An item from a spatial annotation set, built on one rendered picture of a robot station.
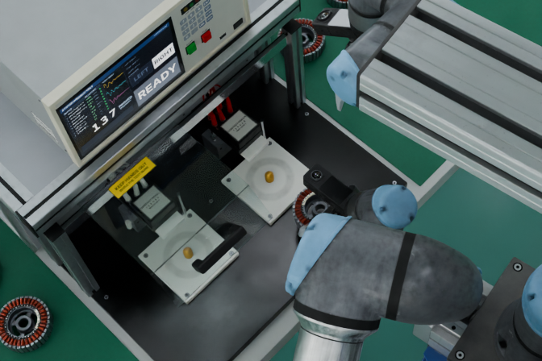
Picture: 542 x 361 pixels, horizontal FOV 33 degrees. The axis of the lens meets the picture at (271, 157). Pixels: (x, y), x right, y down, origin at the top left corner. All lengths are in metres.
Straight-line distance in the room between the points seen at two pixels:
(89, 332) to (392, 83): 1.41
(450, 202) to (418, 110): 2.25
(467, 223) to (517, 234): 0.15
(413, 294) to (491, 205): 1.72
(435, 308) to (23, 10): 0.88
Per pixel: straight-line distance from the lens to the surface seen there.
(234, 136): 1.90
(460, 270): 1.21
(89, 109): 1.61
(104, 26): 1.60
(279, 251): 1.95
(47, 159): 1.73
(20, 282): 2.05
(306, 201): 1.90
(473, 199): 2.88
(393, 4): 1.38
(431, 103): 0.63
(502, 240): 2.84
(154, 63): 1.66
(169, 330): 1.91
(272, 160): 2.03
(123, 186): 1.72
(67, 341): 1.97
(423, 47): 0.65
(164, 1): 1.61
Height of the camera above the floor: 2.55
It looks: 61 degrees down
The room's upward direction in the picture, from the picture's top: 8 degrees counter-clockwise
